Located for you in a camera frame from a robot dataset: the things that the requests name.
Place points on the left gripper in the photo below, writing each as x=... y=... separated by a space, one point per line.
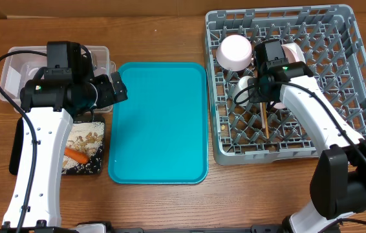
x=110 y=94

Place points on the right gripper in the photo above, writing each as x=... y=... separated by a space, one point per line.
x=258 y=96

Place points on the small white round cup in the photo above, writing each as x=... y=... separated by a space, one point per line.
x=242 y=84

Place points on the wooden chopstick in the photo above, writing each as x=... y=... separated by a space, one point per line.
x=266 y=129

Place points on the small white bowl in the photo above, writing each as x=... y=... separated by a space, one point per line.
x=293 y=52

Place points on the white bowl with food scraps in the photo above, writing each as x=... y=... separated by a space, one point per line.
x=234 y=53

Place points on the orange carrot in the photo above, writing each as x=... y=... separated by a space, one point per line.
x=78 y=156

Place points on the large white plate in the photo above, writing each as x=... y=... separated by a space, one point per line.
x=278 y=105

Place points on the white plastic fork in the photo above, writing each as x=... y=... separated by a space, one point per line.
x=262 y=114

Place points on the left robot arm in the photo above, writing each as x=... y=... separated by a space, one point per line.
x=60 y=91

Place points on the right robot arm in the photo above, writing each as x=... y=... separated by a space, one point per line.
x=338 y=185

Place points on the spilled rice and peanuts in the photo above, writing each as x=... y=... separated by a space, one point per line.
x=88 y=138

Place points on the teal plastic tray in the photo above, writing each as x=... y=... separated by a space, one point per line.
x=160 y=133

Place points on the grey dish rack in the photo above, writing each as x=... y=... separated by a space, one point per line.
x=333 y=49

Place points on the clear plastic bin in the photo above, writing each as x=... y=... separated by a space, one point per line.
x=20 y=68

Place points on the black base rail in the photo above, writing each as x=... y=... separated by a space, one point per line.
x=105 y=226

